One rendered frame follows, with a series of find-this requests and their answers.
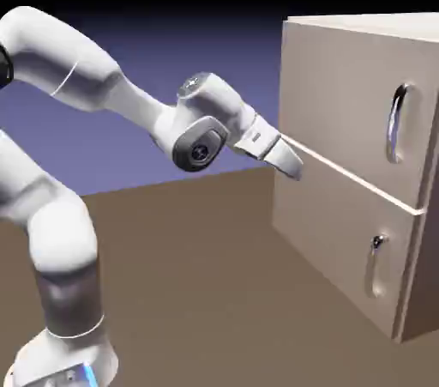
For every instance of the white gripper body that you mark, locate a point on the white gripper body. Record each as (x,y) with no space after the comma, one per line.
(283,156)

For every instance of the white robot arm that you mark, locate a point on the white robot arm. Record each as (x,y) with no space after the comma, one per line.
(79,74)

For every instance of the beige cabinet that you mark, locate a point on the beige cabinet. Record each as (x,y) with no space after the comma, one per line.
(346,140)

